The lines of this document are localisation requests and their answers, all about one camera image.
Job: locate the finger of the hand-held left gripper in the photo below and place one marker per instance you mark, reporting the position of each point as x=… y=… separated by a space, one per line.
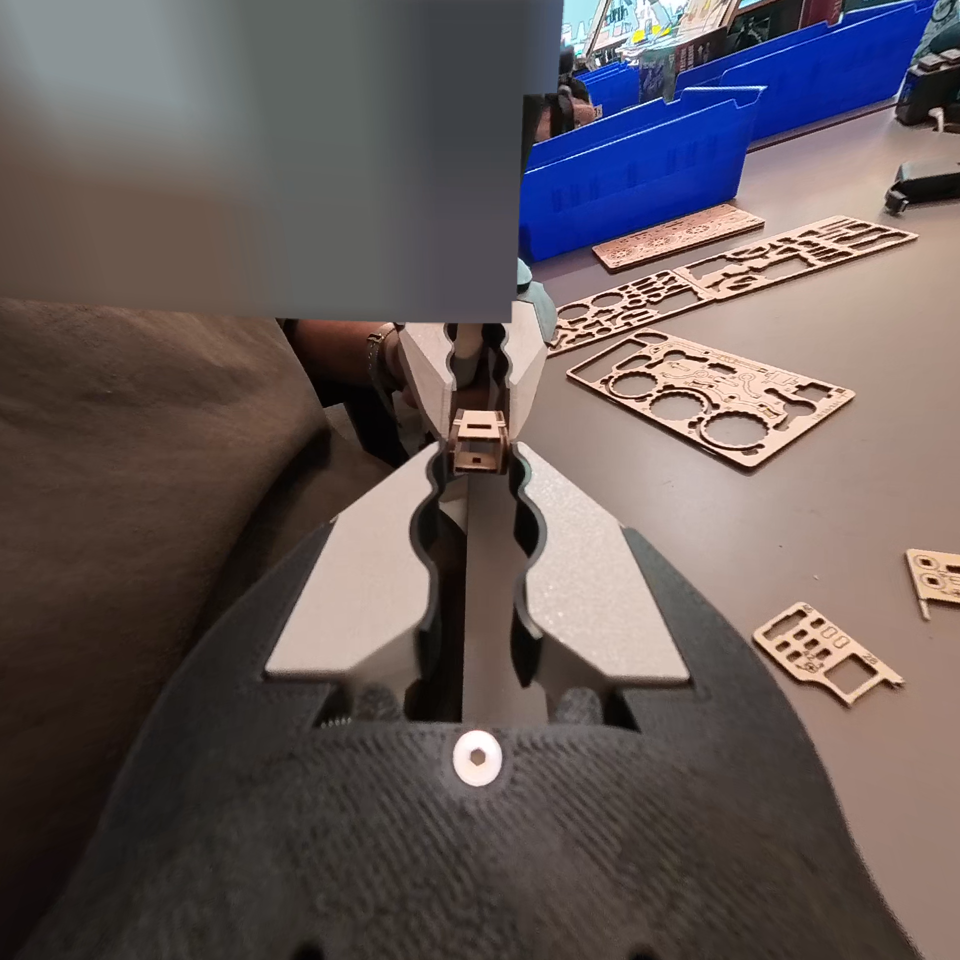
x=525 y=367
x=424 y=367

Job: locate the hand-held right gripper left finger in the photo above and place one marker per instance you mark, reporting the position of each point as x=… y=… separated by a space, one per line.
x=352 y=592

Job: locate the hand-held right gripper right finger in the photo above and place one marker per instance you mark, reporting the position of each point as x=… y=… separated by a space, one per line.
x=592 y=600

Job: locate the small wooden model piece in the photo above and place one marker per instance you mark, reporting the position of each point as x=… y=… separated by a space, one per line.
x=480 y=442

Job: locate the person's left forearm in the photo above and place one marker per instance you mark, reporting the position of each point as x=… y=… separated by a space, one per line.
x=330 y=349

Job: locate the grey desk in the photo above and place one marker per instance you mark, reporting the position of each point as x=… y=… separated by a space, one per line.
x=750 y=540

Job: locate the uncut wooden puzzle sheet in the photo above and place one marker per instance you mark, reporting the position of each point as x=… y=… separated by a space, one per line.
x=675 y=238

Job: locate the short blue plastic bin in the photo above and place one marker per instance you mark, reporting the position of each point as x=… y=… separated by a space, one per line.
x=637 y=180

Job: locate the wooden sheet with gear holes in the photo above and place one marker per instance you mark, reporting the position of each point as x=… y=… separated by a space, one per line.
x=720 y=379

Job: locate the small wooden sheet fragment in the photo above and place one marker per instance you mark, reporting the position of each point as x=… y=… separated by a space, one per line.
x=787 y=637

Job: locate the small blue plastic bin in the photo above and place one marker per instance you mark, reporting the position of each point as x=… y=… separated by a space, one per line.
x=611 y=90

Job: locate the long punched wooden puzzle sheet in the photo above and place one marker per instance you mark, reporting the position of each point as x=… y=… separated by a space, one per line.
x=795 y=262

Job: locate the black printed box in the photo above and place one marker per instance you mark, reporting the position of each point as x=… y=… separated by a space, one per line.
x=701 y=51

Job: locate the tan puzzle box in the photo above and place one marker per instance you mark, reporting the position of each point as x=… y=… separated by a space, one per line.
x=709 y=19

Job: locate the wooden fragment with oval holes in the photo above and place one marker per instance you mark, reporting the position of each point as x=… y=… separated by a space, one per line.
x=937 y=577

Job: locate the long blue plastic bin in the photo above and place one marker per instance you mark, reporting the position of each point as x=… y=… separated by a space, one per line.
x=825 y=75

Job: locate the dark red box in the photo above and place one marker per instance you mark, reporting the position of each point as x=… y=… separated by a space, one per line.
x=821 y=9

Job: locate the flat black device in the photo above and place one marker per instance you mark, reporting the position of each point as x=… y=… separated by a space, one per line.
x=926 y=180

